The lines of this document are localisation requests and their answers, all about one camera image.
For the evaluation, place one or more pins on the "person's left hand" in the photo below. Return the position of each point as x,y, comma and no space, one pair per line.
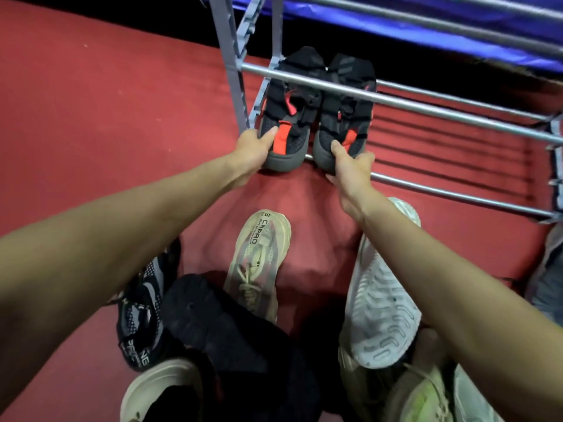
250,153

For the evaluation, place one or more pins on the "person's right hand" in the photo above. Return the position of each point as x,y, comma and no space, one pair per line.
356,180

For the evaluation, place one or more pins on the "black red high-top shoe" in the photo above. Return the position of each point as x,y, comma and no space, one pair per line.
286,114
347,118

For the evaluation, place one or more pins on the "grey metal shoe rack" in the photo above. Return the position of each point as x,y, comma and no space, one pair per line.
396,101

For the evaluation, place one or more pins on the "beige pink chunky sneaker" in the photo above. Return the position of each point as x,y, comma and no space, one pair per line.
257,259

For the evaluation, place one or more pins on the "white ribbed sole sneaker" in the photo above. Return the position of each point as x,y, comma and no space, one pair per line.
378,312

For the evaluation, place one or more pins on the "black green sneaker lugged sole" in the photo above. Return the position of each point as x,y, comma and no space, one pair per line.
550,285

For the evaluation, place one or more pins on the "beige yellow-green sneaker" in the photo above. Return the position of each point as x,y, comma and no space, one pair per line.
422,399

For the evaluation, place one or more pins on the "white sneaker green stripe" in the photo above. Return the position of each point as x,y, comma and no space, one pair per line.
470,399

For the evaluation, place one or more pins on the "person's left forearm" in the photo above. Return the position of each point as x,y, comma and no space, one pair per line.
88,259

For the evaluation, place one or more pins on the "person's right forearm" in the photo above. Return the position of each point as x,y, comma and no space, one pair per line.
462,303

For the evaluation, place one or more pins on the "person's left leg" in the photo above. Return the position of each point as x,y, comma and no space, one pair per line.
176,406

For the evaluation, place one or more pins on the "blue cloth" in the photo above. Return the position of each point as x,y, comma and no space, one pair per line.
396,30

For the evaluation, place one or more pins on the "beige clog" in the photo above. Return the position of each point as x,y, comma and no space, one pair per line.
149,382

